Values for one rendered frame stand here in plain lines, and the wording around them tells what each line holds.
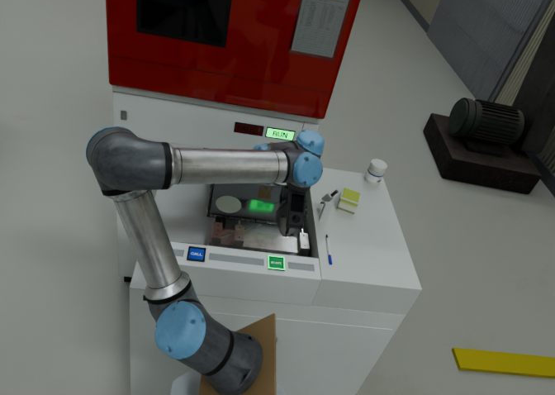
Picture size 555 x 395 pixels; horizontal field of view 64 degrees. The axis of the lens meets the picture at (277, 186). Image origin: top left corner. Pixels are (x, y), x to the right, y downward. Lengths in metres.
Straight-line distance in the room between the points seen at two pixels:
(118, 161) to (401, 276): 1.06
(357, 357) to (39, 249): 1.83
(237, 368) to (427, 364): 1.74
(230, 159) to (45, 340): 1.71
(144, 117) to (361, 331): 1.17
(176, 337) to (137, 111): 1.06
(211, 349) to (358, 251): 0.75
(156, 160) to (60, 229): 2.08
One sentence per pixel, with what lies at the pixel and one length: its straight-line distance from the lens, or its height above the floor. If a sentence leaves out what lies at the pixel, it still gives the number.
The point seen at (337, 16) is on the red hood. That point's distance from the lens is 1.60.
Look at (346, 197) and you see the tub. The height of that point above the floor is 1.03.
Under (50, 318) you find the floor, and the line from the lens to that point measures 2.53.
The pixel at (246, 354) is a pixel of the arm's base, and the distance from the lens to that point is 1.11.
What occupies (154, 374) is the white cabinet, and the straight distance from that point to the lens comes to 2.00.
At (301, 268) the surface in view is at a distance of 1.50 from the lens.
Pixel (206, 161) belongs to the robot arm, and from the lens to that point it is 0.92.
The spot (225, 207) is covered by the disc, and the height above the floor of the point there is 0.90.
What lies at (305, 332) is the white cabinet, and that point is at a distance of 1.72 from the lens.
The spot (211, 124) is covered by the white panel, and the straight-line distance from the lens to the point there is 1.82.
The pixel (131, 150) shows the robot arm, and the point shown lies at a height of 1.53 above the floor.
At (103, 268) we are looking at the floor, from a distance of 2.69.
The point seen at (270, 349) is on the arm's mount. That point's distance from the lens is 1.14.
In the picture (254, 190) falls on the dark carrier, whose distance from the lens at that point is 1.83.
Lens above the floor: 2.05
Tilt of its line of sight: 38 degrees down
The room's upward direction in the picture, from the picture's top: 14 degrees clockwise
